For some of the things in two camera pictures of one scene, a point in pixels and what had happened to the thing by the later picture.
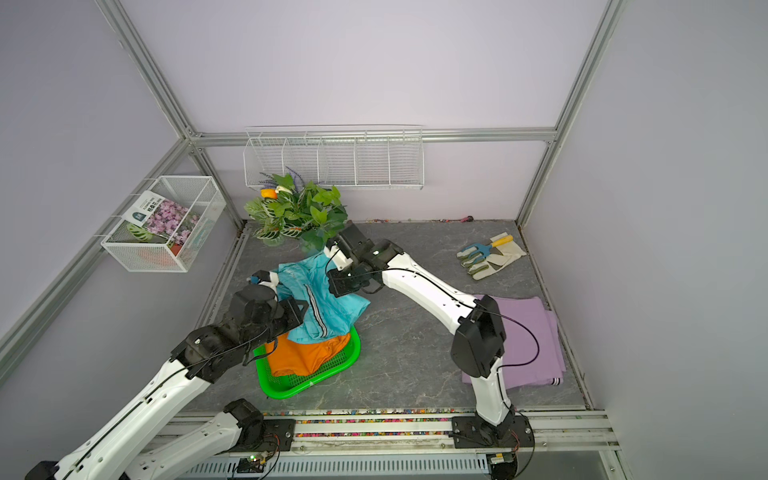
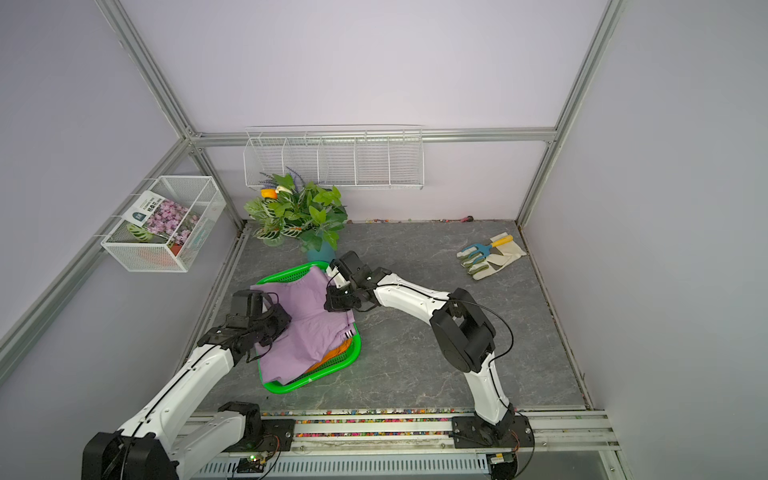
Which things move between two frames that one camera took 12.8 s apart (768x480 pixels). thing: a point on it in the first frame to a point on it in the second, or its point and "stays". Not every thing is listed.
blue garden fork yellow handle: (477, 252) stays
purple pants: (532, 352) to (313, 326)
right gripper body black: (348, 277) to (343, 295)
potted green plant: (287, 208) stays
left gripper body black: (282, 319) stays
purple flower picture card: (164, 217) stays
